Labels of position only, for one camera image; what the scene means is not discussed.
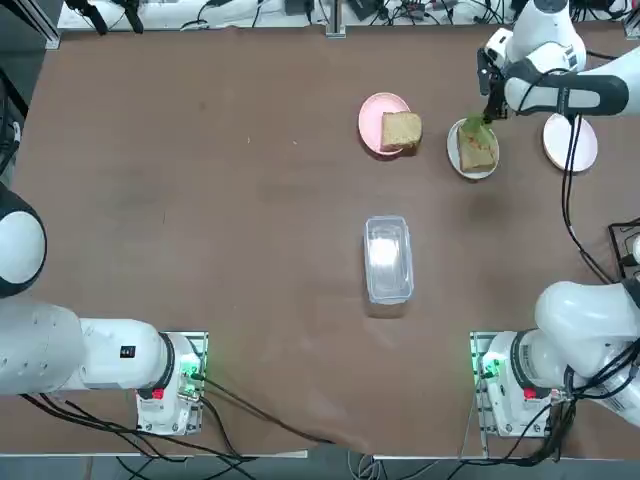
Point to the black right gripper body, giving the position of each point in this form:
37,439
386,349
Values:
500,82

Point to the green lettuce leaf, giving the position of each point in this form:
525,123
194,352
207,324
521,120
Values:
474,127

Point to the brown bread slice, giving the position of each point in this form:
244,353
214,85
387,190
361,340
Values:
400,131
477,157

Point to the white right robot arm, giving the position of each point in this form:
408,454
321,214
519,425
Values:
575,320

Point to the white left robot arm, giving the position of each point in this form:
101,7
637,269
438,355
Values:
50,345

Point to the white round plate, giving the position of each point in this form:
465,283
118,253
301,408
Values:
555,145
452,152

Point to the pink plate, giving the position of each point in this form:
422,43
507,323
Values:
372,120

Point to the clear plastic container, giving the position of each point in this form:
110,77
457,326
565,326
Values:
389,260

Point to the black tripod leg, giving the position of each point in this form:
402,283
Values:
95,17
134,17

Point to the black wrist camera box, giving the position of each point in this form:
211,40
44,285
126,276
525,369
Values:
483,70

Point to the silver edge bracket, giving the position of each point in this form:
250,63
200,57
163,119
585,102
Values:
335,30

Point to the upright mounting post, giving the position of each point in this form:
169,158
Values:
335,10

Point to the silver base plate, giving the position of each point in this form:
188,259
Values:
202,345
475,350

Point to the aluminium frame rail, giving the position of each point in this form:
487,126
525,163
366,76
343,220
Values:
52,39

